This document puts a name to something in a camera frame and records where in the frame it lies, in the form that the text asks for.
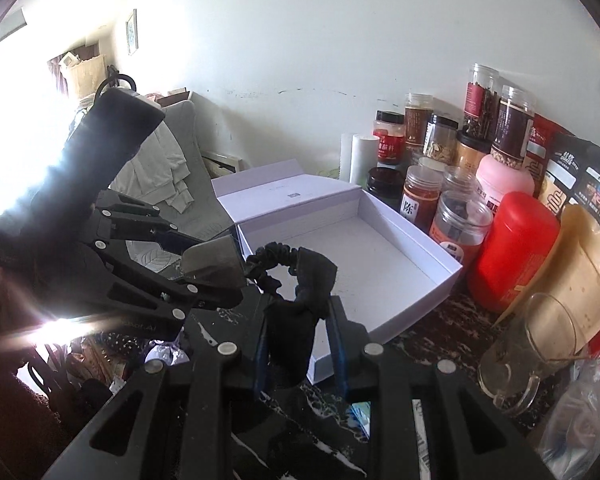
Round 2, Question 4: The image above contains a black hair tie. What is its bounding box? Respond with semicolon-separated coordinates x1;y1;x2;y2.
244;240;339;321

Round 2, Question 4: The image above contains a white gift box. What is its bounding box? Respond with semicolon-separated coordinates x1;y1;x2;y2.
212;158;464;385

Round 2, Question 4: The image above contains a light grey garment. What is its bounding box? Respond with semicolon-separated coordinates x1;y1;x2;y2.
109;122;195;214

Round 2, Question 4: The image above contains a grey chair with cushion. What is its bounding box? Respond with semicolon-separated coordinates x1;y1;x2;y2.
157;100;232;240

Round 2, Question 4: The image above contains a black lid dark jar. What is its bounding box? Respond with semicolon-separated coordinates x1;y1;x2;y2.
366;167;404;210

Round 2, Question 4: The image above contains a jar with red powder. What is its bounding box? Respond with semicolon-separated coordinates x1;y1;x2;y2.
399;166;443;233

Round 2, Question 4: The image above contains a clear jar orange label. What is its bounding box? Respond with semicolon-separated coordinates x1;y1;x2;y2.
429;191;493;268

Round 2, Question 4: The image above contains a white paper roll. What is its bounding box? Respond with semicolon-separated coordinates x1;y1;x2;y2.
339;133;379;186

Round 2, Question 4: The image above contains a red label sauce jar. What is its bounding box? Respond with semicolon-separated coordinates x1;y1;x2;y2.
373;110;405;165

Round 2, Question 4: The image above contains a red plastic canister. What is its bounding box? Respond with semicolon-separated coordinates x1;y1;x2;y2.
467;192;559;313

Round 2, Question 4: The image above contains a jar of seeds black lid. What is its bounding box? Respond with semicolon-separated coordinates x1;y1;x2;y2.
422;114;458;165

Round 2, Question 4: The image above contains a pink plastic jar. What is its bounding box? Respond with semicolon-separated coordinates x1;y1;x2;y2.
476;155;534;214

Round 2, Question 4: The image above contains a clear glass mug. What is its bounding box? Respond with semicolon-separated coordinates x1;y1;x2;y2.
478;292;588;417

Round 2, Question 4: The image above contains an orange jar black lid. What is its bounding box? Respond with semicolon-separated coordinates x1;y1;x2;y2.
453;130;491;174

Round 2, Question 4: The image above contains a red foil bag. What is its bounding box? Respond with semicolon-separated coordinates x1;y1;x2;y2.
522;114;572;197

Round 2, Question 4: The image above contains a brown kraft paper bag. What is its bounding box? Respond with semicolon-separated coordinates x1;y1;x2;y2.
498;205;600;362

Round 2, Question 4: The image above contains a tall jar red label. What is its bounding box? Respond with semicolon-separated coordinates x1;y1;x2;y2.
463;63;501;141

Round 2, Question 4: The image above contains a tall jar dark brown label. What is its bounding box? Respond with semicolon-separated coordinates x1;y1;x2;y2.
491;84;535;169

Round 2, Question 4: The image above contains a clear plastic bag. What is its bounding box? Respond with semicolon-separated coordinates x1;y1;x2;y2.
528;359;600;479

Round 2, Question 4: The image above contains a black oatmeal bag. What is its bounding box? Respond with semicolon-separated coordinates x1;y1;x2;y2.
539;133;600;225

